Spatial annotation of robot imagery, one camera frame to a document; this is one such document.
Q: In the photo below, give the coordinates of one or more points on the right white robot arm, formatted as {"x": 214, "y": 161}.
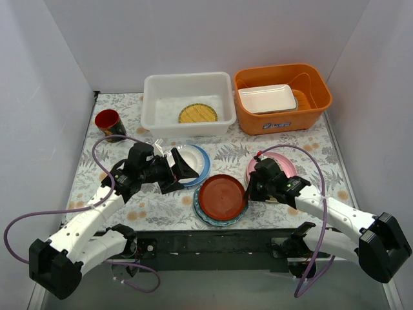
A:
{"x": 376, "y": 243}

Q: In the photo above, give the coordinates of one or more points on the blue round plate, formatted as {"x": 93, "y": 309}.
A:
{"x": 203, "y": 168}

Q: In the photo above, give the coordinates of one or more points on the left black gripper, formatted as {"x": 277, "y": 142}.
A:
{"x": 172, "y": 173}

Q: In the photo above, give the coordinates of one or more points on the white rectangular tray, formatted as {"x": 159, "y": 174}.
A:
{"x": 268, "y": 99}

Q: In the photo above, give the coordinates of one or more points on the red-brown fluted plate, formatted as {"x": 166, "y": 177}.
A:
{"x": 222, "y": 197}

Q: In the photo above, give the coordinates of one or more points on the red and black mug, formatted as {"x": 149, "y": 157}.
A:
{"x": 109, "y": 122}

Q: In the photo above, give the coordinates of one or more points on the round woven bamboo plate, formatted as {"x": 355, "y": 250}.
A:
{"x": 197, "y": 113}

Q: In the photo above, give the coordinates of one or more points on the teal scalloped plate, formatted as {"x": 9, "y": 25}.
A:
{"x": 210, "y": 221}

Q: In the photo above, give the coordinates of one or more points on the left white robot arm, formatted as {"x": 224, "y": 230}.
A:
{"x": 84, "y": 219}

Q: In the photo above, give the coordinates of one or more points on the pink round plate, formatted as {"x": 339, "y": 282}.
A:
{"x": 284, "y": 163}

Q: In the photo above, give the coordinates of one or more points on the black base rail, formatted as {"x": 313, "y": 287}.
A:
{"x": 263, "y": 249}

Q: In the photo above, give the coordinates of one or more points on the floral patterned table mat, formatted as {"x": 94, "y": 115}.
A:
{"x": 313, "y": 153}

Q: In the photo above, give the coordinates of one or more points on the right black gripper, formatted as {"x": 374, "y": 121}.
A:
{"x": 255, "y": 192}

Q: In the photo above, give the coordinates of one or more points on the white deep plate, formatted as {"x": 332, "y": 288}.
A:
{"x": 190, "y": 155}

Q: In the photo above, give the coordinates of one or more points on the white plastic bin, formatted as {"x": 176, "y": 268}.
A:
{"x": 166, "y": 96}

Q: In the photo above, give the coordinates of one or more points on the cream round plate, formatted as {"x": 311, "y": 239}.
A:
{"x": 270, "y": 200}

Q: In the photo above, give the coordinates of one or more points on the orange plastic tub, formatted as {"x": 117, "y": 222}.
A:
{"x": 308, "y": 87}

